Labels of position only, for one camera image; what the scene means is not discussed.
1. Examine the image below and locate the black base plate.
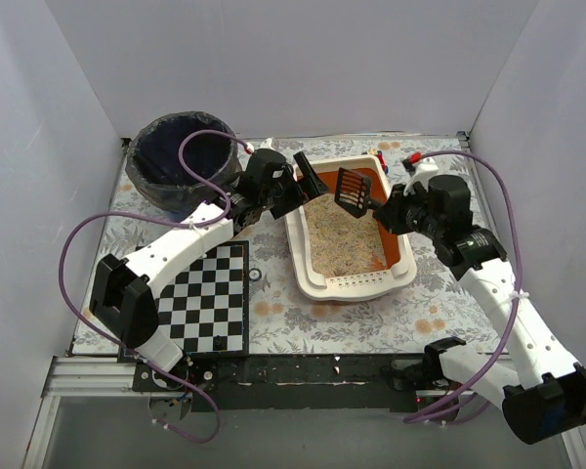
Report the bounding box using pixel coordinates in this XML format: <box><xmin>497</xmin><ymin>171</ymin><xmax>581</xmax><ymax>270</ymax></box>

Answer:
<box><xmin>131</xmin><ymin>352</ymin><xmax>484</xmax><ymax>411</ymax></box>

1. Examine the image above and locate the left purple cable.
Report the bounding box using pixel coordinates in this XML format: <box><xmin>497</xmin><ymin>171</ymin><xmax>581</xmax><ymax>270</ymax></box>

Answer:
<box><xmin>58</xmin><ymin>127</ymin><xmax>258</xmax><ymax>445</ymax></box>

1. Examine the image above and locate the blue trash bin with bag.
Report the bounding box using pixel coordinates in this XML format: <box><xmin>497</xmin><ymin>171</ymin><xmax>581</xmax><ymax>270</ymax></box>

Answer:
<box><xmin>126</xmin><ymin>111</ymin><xmax>241</xmax><ymax>221</ymax></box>

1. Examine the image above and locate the black chess piece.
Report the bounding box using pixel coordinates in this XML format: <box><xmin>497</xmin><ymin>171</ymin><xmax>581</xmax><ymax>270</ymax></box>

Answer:
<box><xmin>213</xmin><ymin>336</ymin><xmax>228</xmax><ymax>352</ymax></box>

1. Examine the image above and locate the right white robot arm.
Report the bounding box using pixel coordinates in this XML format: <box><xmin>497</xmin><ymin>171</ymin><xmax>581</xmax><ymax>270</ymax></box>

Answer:
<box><xmin>371</xmin><ymin>175</ymin><xmax>586</xmax><ymax>445</ymax></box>

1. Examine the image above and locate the floral table mat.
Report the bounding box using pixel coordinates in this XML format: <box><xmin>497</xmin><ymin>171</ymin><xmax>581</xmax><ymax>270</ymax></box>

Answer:
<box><xmin>98</xmin><ymin>139</ymin><xmax>499</xmax><ymax>355</ymax></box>

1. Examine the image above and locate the black litter scoop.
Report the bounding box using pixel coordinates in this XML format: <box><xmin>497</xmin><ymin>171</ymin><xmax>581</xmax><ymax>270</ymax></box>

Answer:
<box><xmin>334</xmin><ymin>168</ymin><xmax>381</xmax><ymax>219</ymax></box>

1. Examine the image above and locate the black white chessboard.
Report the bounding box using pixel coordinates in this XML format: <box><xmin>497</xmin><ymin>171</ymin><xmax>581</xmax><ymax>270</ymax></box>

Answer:
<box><xmin>155</xmin><ymin>240</ymin><xmax>249</xmax><ymax>357</ymax></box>

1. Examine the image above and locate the white orange litter box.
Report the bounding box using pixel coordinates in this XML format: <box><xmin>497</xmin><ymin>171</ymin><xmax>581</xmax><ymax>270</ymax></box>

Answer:
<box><xmin>285</xmin><ymin>154</ymin><xmax>417</xmax><ymax>302</ymax></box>

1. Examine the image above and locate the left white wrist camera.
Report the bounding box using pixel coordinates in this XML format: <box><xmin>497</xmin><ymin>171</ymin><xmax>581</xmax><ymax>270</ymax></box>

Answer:
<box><xmin>258</xmin><ymin>137</ymin><xmax>279</xmax><ymax>151</ymax></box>

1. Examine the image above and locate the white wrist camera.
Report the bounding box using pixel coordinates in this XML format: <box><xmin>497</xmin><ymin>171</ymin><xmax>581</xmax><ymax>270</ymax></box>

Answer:
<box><xmin>258</xmin><ymin>137</ymin><xmax>279</xmax><ymax>151</ymax></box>
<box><xmin>401</xmin><ymin>152</ymin><xmax>439</xmax><ymax>193</ymax></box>

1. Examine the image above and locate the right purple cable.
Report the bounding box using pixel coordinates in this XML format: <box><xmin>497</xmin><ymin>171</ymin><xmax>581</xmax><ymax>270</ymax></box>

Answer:
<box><xmin>402</xmin><ymin>149</ymin><xmax>524</xmax><ymax>425</ymax></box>

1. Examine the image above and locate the red toy car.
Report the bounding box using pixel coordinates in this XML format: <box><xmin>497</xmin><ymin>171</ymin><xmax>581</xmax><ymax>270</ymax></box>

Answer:
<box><xmin>367</xmin><ymin>149</ymin><xmax>389</xmax><ymax>175</ymax></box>

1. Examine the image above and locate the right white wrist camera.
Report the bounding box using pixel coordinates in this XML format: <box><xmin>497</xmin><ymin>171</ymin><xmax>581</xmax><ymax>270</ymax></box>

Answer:
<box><xmin>401</xmin><ymin>152</ymin><xmax>439</xmax><ymax>193</ymax></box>

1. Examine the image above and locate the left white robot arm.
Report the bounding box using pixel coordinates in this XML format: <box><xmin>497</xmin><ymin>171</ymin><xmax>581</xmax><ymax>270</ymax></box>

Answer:
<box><xmin>89</xmin><ymin>149</ymin><xmax>329</xmax><ymax>372</ymax></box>

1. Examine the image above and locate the purple cable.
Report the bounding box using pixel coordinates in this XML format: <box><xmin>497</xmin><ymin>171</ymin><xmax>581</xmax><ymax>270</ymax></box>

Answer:
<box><xmin>58</xmin><ymin>127</ymin><xmax>258</xmax><ymax>445</ymax></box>
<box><xmin>402</xmin><ymin>149</ymin><xmax>524</xmax><ymax>425</ymax></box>

